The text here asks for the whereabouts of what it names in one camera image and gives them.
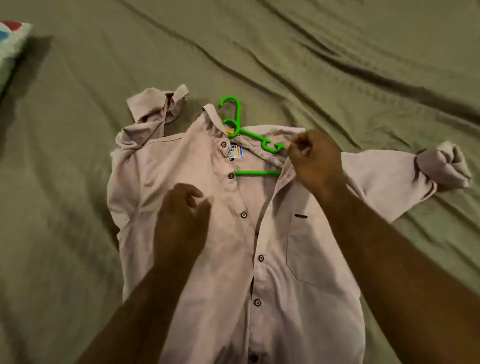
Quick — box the pink garment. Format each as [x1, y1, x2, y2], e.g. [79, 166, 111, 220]
[106, 84, 475, 364]

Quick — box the pile of coloured plastic hangers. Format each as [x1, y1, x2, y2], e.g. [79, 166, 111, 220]
[219, 96, 290, 178]

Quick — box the person's right hand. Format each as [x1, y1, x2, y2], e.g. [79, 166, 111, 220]
[287, 129, 348, 202]

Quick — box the person's left forearm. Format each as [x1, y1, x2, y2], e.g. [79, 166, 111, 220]
[75, 258, 198, 364]

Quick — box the person's left hand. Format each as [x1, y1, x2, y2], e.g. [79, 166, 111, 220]
[153, 183, 213, 273]

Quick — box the colourful leaf print pillow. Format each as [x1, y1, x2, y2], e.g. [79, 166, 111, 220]
[0, 20, 35, 95]

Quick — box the person's right forearm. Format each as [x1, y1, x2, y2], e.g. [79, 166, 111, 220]
[318, 183, 480, 364]

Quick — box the bed with taupe sheet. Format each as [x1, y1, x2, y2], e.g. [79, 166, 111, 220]
[0, 0, 480, 364]

